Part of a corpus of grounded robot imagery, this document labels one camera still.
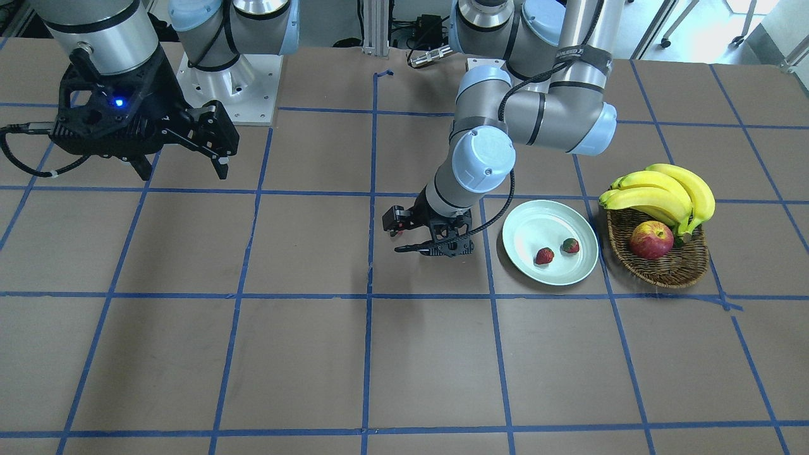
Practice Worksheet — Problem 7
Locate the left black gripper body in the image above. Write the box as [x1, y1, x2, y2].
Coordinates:
[411, 190, 473, 241]

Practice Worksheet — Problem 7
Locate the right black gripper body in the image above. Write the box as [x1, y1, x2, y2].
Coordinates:
[49, 46, 193, 159]

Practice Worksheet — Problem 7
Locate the strawberry one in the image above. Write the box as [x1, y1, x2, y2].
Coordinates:
[534, 247, 556, 266]

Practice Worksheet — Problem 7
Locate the strawberry three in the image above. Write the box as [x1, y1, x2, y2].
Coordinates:
[560, 237, 580, 255]

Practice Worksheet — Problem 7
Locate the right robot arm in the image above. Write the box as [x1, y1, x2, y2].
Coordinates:
[2, 1, 300, 181]

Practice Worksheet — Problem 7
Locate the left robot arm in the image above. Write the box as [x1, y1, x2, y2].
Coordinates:
[382, 1, 624, 257]

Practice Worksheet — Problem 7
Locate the light green plate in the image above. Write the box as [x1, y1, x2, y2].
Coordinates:
[502, 200, 599, 286]

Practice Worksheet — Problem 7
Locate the red apple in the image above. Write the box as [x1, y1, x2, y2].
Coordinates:
[629, 220, 675, 260]

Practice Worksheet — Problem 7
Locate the banana bunch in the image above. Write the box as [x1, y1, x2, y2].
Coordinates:
[599, 163, 715, 244]

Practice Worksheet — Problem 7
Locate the wicker basket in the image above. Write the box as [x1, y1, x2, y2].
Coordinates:
[600, 208, 710, 288]

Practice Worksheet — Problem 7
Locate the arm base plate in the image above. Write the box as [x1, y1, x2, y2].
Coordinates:
[466, 58, 506, 71]
[177, 54, 284, 126]

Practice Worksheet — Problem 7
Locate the aluminium frame post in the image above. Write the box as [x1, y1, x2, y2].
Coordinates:
[358, 0, 391, 59]

